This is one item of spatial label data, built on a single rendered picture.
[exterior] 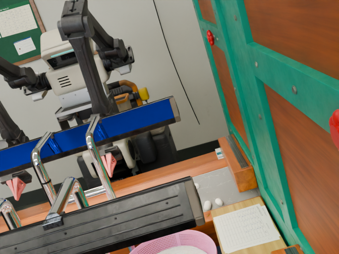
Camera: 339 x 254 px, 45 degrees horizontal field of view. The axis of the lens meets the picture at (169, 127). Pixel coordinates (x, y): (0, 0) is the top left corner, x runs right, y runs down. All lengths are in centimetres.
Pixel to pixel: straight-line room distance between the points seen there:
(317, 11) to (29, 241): 55
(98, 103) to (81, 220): 89
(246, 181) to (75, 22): 75
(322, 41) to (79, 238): 47
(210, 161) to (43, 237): 94
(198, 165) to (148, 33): 189
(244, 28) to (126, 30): 258
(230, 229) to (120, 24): 241
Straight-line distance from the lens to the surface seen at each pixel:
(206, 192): 140
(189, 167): 155
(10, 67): 183
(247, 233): 109
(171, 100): 119
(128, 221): 68
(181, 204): 66
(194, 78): 332
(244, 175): 122
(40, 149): 114
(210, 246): 112
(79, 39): 144
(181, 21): 325
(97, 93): 152
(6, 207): 91
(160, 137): 224
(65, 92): 197
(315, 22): 45
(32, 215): 169
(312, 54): 48
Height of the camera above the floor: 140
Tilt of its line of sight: 18 degrees down
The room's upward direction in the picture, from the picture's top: 18 degrees counter-clockwise
